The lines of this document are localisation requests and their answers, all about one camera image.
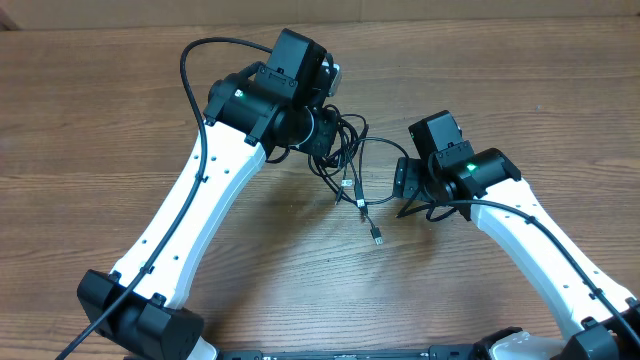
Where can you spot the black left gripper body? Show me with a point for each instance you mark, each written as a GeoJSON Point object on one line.
{"type": "Point", "coordinates": [320, 138]}

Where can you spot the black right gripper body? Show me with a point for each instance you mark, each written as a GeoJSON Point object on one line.
{"type": "Point", "coordinates": [407, 179]}

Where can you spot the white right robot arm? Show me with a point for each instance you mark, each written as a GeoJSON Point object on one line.
{"type": "Point", "coordinates": [597, 317]}

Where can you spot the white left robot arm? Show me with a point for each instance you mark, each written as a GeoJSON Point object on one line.
{"type": "Point", "coordinates": [278, 103]}

